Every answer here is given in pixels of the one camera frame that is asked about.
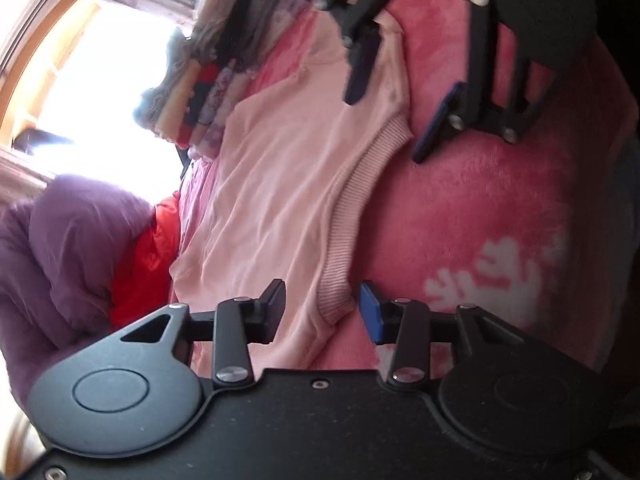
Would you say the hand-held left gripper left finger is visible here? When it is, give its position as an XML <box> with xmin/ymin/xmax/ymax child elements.
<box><xmin>112</xmin><ymin>278</ymin><xmax>287</xmax><ymax>390</ymax></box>

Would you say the floral pink blanket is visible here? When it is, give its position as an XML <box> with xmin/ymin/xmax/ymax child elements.
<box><xmin>172</xmin><ymin>0</ymin><xmax>636</xmax><ymax>378</ymax></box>

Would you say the pink sweatshirt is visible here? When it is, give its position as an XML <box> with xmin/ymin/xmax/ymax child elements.
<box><xmin>169</xmin><ymin>10</ymin><xmax>415</xmax><ymax>368</ymax></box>

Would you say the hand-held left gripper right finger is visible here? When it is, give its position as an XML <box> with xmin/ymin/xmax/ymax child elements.
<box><xmin>357</xmin><ymin>280</ymin><xmax>531</xmax><ymax>391</ymax></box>

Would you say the grey and white clothes stack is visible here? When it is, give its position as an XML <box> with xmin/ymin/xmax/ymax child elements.
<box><xmin>192</xmin><ymin>0</ymin><xmax>321</xmax><ymax>78</ymax></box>

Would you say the wooden framed window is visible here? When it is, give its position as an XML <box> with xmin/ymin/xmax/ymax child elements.
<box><xmin>0</xmin><ymin>0</ymin><xmax>211</xmax><ymax>201</ymax></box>

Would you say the red quilt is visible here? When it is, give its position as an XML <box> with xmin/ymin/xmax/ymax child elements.
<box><xmin>109</xmin><ymin>192</ymin><xmax>182</xmax><ymax>331</ymax></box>

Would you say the purple duvet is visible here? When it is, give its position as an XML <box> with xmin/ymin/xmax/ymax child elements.
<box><xmin>0</xmin><ymin>174</ymin><xmax>156</xmax><ymax>411</ymax></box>

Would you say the clothes stack with floral prints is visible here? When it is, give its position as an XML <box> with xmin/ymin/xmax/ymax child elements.
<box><xmin>132</xmin><ymin>30</ymin><xmax>261</xmax><ymax>161</ymax></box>

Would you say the dark crumpled cloth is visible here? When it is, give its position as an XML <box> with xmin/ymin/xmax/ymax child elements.
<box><xmin>172</xmin><ymin>145</ymin><xmax>198</xmax><ymax>196</ymax></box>

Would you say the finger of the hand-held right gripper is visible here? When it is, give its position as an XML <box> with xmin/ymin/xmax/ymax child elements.
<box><xmin>312</xmin><ymin>0</ymin><xmax>418</xmax><ymax>107</ymax></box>
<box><xmin>411</xmin><ymin>0</ymin><xmax>553</xmax><ymax>165</ymax></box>

